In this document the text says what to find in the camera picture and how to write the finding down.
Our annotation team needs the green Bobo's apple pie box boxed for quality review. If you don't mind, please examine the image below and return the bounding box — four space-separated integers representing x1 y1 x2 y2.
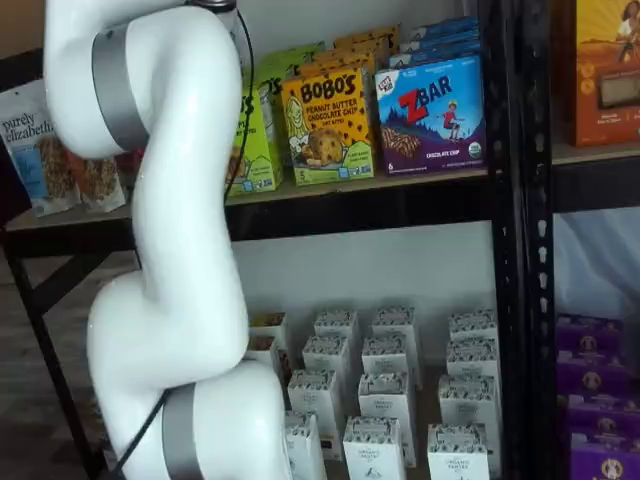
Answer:
254 73 287 147
223 86 285 198
254 41 327 80

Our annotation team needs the black metal shelf unit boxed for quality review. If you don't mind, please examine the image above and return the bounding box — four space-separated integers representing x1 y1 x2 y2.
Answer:
0 0 527 480
522 0 640 480

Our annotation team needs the white organic pantry box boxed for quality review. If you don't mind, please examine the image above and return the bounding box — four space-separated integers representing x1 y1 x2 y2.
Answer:
283 411 327 480
301 334 352 387
447 308 500 347
342 414 407 480
426 422 492 480
313 308 360 352
445 338 501 382
287 368 345 460
371 304 417 351
361 334 420 382
437 373 502 432
357 371 418 467

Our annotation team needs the small white yellow-top box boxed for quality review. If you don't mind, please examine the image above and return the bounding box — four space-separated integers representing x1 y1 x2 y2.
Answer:
244 333 280 372
248 311 289 352

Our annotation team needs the yellow Bobo's peanut butter box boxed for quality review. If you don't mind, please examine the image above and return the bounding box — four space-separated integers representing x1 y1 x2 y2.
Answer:
279 66 376 188
332 23 402 55
298 48 377 80

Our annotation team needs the blue purple Zbar box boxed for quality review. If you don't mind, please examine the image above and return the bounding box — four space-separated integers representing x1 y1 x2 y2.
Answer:
385 40 482 70
410 15 480 39
373 53 487 177
399 28 481 52

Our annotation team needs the purple snack box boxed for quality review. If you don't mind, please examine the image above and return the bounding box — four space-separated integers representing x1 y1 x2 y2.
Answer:
566 393 640 437
568 431 640 480
554 348 627 397
554 312 625 353

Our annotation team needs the large orange cereal box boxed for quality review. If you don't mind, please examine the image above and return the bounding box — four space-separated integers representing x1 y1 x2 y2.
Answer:
566 0 640 149

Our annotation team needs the orange Purely Elizabeth granola bag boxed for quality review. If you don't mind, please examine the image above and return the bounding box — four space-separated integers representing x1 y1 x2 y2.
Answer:
63 148 127 215

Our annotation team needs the blue Purely Elizabeth granola bag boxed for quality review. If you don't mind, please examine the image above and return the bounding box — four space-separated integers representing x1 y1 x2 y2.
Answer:
0 78 82 220

